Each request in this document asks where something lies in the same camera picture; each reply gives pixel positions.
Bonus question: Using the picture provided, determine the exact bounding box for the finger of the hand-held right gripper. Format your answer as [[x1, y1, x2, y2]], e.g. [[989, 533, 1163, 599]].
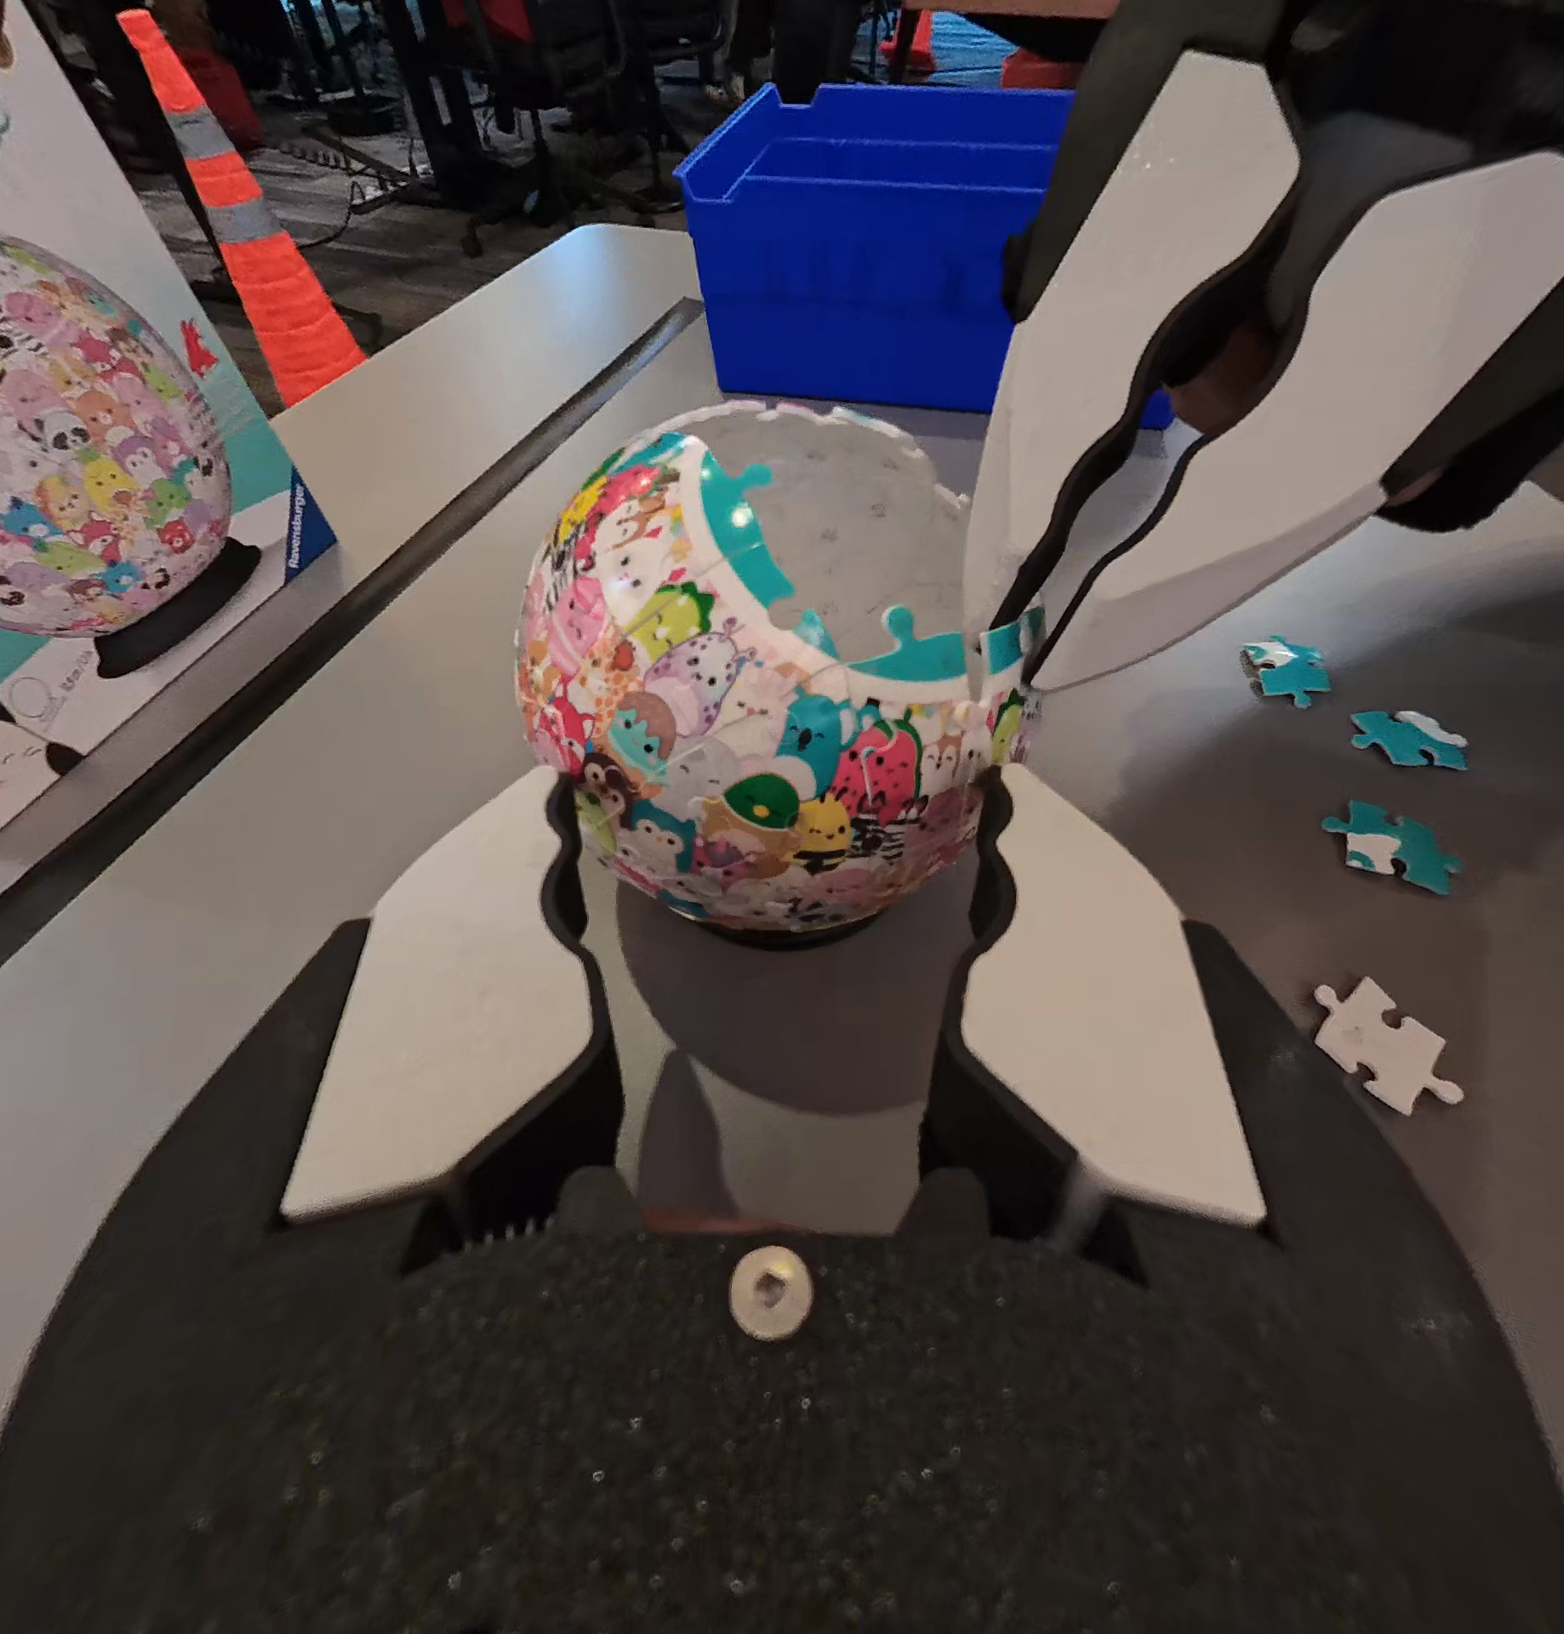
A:
[[1030, 150, 1564, 694], [961, 51, 1306, 681]]

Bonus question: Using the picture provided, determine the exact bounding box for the blue plastic bin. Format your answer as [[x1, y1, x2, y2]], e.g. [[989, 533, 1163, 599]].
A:
[[673, 81, 1173, 434]]

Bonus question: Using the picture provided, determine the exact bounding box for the black ball stand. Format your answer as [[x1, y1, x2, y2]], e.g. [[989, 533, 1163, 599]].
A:
[[693, 909, 887, 955]]

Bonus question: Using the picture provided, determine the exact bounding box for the colourful puzzle ball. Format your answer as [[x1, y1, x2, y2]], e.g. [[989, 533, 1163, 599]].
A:
[[516, 398, 1051, 931]]

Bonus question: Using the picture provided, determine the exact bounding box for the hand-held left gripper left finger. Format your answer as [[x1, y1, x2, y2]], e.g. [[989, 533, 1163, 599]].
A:
[[278, 762, 629, 1246]]

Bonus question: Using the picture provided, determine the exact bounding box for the cardboard puzzle box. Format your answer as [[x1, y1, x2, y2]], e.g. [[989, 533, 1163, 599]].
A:
[[0, 0, 341, 854]]

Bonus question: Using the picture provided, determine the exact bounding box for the orange traffic cone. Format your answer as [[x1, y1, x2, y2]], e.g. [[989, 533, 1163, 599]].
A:
[[116, 10, 370, 410]]

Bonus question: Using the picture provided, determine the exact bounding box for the teal white puzzle piece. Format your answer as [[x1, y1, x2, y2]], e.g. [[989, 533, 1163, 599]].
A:
[[971, 599, 1052, 701]]

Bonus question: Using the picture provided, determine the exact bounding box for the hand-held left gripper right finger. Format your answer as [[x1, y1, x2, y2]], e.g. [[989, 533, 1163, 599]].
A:
[[928, 762, 1270, 1246]]

